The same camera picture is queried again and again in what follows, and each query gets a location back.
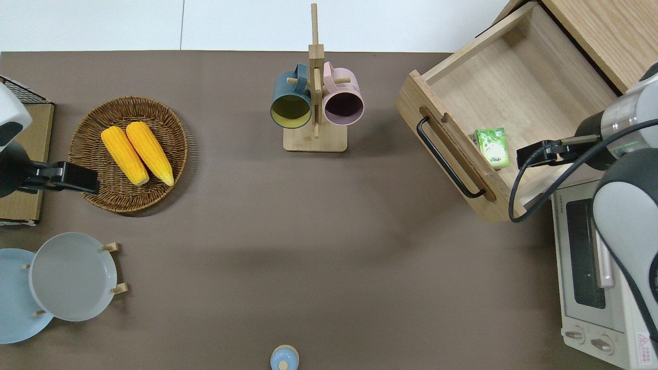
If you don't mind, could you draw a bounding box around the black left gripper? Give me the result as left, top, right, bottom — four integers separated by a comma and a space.
51, 161, 101, 195

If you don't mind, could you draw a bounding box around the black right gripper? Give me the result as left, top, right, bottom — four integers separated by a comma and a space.
516, 139, 566, 169

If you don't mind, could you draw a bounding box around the wooden drawer with black handle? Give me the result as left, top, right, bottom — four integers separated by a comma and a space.
395, 3, 620, 224

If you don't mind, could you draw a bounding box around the round wicker basket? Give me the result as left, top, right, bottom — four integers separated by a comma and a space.
68, 96, 189, 214

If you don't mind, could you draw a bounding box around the green tissue pack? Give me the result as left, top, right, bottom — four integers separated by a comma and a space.
473, 127, 511, 170

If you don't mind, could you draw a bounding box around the yellow corn cob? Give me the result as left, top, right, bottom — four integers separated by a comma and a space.
126, 121, 175, 187
101, 126, 151, 187

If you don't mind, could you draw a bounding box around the wooden plate rack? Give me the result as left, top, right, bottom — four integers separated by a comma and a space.
22, 242, 129, 317

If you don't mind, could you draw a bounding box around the grey plate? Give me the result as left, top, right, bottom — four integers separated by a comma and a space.
29, 232, 118, 323

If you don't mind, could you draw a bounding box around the cream toaster oven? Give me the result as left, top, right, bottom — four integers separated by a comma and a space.
551, 177, 658, 370

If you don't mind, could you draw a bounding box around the light blue plate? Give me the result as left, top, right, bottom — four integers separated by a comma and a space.
0, 248, 55, 344

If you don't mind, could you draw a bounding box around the wooden cabinet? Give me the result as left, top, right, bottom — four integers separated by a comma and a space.
476, 0, 658, 94

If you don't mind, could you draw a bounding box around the brown table mat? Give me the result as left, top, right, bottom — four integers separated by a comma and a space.
0, 50, 658, 370

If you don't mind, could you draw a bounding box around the pink mug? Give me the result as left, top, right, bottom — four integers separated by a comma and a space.
322, 62, 365, 127

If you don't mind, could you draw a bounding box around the wooden mug tree stand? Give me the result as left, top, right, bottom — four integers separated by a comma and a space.
283, 3, 353, 153

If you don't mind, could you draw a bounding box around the dark teal mug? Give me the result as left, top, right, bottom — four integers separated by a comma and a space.
270, 63, 313, 130

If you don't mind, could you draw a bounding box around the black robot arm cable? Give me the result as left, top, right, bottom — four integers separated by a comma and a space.
508, 119, 658, 224

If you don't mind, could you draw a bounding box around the black wire rack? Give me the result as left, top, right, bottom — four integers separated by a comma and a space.
0, 76, 47, 105

